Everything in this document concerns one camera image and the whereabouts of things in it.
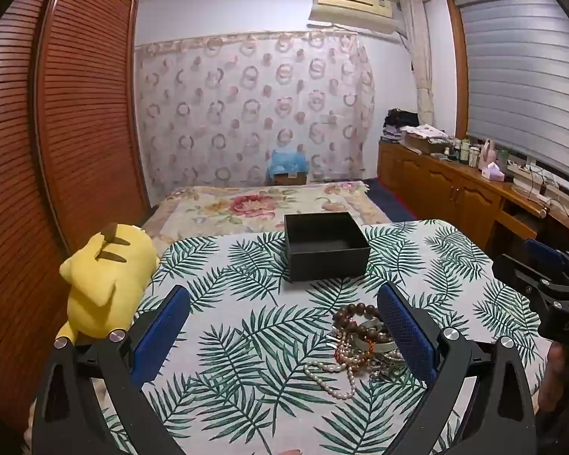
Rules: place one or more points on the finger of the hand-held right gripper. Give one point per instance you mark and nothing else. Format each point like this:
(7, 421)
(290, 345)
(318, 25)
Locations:
(519, 275)
(545, 252)

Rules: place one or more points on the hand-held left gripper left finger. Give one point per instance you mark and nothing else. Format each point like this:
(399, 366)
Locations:
(163, 336)

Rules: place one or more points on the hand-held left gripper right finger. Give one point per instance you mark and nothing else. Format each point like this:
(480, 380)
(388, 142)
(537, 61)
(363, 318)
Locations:
(405, 327)

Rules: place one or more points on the silver bangle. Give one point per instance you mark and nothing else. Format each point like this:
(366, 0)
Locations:
(377, 336)

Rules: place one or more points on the black square box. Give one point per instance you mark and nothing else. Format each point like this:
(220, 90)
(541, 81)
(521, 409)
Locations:
(325, 251)

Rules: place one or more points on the person's right hand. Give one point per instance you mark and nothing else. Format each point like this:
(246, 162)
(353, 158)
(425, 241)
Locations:
(557, 379)

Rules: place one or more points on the yellow plush toy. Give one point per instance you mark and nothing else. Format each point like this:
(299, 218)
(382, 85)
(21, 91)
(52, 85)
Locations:
(104, 284)

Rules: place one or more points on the white power strip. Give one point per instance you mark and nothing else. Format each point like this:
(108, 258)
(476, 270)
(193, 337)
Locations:
(521, 167)

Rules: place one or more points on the pink tissue pack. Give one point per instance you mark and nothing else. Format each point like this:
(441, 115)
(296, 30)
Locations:
(493, 173)

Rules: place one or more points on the leaf print tablecloth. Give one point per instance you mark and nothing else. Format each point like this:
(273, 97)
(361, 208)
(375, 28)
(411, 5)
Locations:
(265, 331)

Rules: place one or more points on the wooden sideboard cabinet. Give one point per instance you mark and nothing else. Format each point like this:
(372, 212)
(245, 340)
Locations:
(445, 189)

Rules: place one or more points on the white jar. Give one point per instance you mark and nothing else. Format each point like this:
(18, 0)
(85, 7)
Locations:
(474, 156)

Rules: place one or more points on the dark blue rug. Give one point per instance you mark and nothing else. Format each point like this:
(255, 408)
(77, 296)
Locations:
(389, 204)

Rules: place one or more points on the floral bed blanket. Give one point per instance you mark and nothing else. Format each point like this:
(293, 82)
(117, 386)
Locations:
(265, 208)

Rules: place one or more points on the grey window blind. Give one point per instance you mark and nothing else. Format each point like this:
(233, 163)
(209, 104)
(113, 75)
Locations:
(521, 71)

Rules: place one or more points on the small cardboard box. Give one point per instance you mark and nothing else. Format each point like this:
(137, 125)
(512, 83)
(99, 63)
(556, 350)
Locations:
(290, 178)

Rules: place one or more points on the pile of folded clothes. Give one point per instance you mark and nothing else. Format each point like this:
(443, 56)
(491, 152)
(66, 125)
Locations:
(400, 123)

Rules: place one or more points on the blue plastic bag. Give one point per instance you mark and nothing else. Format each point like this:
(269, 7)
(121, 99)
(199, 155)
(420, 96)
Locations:
(288, 162)

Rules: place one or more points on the wooden louvered wardrobe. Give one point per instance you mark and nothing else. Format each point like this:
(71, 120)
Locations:
(52, 151)

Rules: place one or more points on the cream lace curtain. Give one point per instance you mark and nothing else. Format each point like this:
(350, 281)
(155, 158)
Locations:
(419, 57)

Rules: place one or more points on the circle pattern curtain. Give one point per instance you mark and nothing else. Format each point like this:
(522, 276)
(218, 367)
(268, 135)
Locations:
(251, 113)

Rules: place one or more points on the cream air conditioner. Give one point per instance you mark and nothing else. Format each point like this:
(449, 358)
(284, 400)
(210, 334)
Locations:
(351, 7)

